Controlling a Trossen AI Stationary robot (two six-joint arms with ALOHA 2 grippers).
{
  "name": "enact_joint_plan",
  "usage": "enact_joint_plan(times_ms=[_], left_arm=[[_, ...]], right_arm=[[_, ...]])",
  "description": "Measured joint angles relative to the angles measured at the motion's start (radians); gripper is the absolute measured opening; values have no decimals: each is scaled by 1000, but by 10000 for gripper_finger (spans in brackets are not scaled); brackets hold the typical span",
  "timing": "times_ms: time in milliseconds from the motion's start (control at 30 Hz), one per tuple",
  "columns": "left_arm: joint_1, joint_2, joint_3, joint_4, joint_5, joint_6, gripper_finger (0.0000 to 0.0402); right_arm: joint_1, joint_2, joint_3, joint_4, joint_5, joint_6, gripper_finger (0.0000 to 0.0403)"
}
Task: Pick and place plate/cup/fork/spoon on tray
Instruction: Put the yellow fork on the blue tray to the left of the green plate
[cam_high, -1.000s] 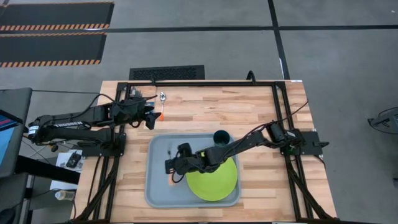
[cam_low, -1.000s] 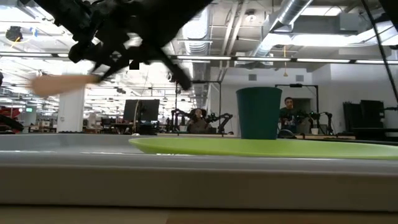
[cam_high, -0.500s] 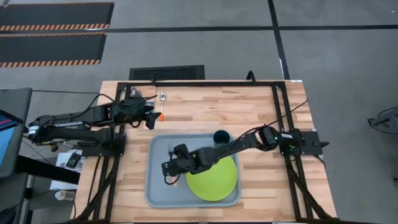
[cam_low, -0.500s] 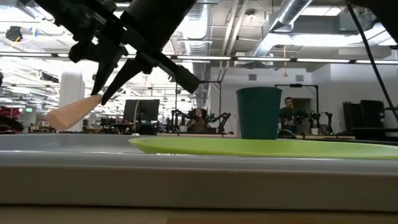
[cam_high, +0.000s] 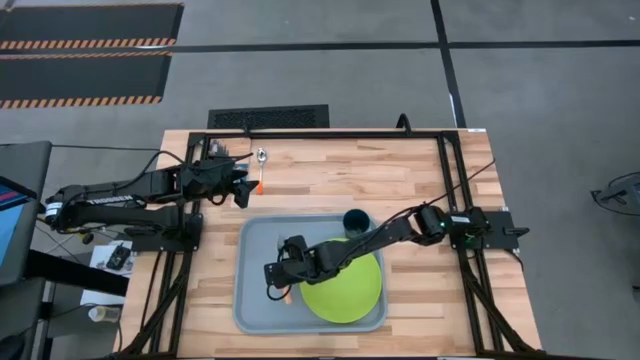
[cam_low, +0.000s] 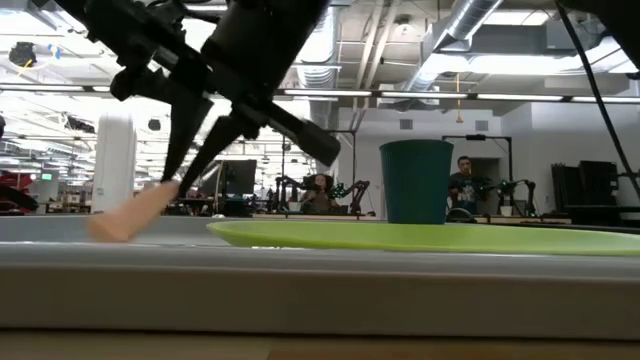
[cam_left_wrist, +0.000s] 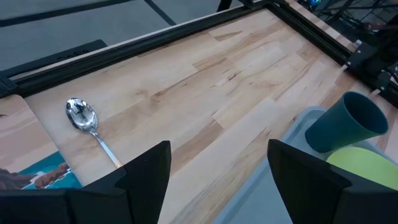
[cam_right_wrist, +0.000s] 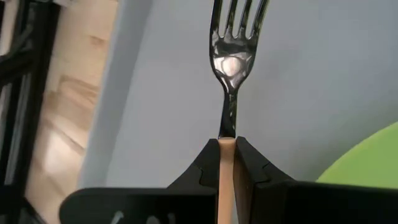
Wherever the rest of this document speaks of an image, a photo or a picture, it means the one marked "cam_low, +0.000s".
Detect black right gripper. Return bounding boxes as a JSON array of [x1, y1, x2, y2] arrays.
[[110, 0, 342, 197]]

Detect metal fork peach handle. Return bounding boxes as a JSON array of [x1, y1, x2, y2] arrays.
[[87, 180, 180, 244]]

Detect dark green ribbed cup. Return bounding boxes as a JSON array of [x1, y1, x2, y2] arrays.
[[378, 139, 455, 225]]

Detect lime green plate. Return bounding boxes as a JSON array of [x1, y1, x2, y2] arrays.
[[206, 219, 640, 258]]

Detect grey plastic tray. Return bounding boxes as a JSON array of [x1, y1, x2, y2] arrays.
[[0, 214, 640, 341]]

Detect black background monitor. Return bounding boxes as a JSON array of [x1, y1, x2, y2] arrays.
[[219, 159, 258, 197]]

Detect white round column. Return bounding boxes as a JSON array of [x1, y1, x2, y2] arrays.
[[91, 112, 138, 214]]

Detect person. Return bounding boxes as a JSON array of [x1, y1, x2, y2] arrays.
[[299, 173, 342, 214], [448, 155, 485, 215]]

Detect red background machine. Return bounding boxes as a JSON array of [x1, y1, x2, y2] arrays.
[[0, 169, 39, 212]]

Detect small potted plant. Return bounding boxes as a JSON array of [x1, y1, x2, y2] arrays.
[[497, 180, 516, 217]]

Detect wooden background table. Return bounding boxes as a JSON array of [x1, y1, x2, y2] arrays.
[[472, 214, 572, 225]]

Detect black equipment cabinets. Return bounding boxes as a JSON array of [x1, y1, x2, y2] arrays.
[[551, 160, 619, 207]]

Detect yellow hanging cord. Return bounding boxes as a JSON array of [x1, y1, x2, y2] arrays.
[[454, 72, 464, 124]]

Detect black background gantry frame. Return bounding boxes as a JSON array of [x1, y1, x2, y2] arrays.
[[442, 133, 514, 211]]

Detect silver ceiling air duct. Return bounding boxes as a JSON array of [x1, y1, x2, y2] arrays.
[[399, 0, 504, 96]]

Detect long black arm cable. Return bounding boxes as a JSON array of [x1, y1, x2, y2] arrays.
[[554, 0, 640, 201]]

